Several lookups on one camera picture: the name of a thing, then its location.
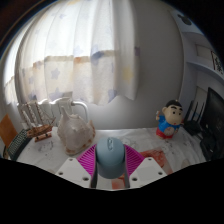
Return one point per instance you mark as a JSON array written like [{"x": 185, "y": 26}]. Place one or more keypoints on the white printed tablecloth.
[{"x": 46, "y": 151}]

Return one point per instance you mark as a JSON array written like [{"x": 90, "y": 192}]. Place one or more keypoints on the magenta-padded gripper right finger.
[{"x": 146, "y": 170}]

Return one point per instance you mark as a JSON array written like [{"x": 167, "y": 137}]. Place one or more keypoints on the black computer monitor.
[{"x": 215, "y": 123}]

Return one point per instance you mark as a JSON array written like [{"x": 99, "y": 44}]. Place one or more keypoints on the wooden model sailing ship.
[{"x": 41, "y": 130}]

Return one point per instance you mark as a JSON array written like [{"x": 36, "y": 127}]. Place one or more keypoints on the light blue computer mouse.
[{"x": 110, "y": 158}]

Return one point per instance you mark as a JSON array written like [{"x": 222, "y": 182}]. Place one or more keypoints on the white star-print curtain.
[{"x": 73, "y": 50}]

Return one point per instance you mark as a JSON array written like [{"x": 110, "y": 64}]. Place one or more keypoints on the large white conch shell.
[{"x": 75, "y": 133}]

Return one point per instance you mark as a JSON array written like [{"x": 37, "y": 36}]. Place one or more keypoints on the black router with antennas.
[{"x": 193, "y": 126}]

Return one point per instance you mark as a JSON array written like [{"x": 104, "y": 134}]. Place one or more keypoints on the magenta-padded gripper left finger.
[{"x": 75, "y": 170}]

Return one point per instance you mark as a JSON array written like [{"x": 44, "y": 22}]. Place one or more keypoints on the cartoon boy figurine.
[{"x": 169, "y": 121}]

